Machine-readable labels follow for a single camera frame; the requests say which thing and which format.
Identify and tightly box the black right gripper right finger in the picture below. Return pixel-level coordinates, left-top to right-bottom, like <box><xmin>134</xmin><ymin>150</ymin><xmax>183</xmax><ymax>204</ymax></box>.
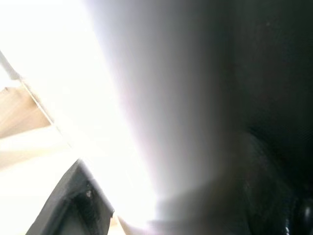
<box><xmin>171</xmin><ymin>132</ymin><xmax>313</xmax><ymax>235</ymax></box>

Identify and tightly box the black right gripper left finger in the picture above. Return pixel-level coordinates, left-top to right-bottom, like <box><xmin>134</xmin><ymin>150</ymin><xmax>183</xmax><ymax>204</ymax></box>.
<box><xmin>25</xmin><ymin>159</ymin><xmax>115</xmax><ymax>235</ymax></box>

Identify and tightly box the white plastic table leg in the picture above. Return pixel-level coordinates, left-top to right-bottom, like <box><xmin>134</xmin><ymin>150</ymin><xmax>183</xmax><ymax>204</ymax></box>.
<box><xmin>48</xmin><ymin>0</ymin><xmax>245</xmax><ymax>232</ymax></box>

